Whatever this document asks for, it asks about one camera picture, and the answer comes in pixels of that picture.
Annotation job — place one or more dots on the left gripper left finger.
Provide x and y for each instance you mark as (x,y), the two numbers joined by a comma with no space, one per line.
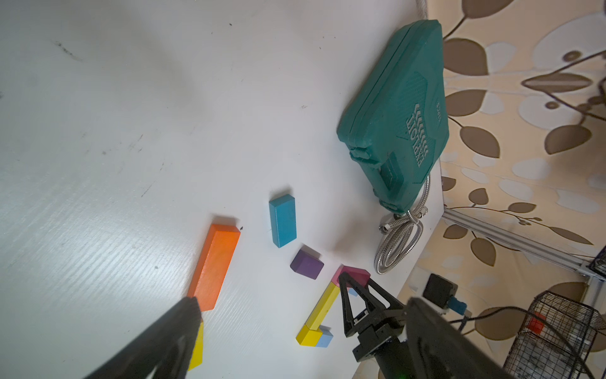
(163,350)

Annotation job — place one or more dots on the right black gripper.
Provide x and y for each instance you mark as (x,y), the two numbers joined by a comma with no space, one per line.
(379,326)

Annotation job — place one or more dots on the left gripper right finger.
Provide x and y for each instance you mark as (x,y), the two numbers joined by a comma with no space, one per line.
(438,350)

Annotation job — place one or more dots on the magenta block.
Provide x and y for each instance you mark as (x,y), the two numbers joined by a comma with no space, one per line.
(360,275)

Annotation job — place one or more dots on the long yellow-green block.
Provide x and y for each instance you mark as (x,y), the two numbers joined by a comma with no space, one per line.
(323,306)

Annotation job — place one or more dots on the purple block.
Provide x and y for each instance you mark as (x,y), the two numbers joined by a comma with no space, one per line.
(306,264)

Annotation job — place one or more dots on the short yellow block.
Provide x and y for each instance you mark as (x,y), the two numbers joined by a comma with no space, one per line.
(309,337)

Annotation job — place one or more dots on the yellow block lower left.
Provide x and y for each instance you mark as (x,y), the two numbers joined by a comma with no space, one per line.
(198,351)

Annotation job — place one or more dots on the orange long block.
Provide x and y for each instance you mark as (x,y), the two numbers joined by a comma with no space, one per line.
(212,266)

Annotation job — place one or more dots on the teal block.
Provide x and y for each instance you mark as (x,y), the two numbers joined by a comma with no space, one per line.
(283,220)

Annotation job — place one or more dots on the green plastic tool case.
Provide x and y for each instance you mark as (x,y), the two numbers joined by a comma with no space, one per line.
(396,127)

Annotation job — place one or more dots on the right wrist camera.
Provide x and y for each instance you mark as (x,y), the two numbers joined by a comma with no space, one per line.
(441,293)

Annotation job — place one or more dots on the right black wire basket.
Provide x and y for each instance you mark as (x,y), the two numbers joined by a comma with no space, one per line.
(555,339)

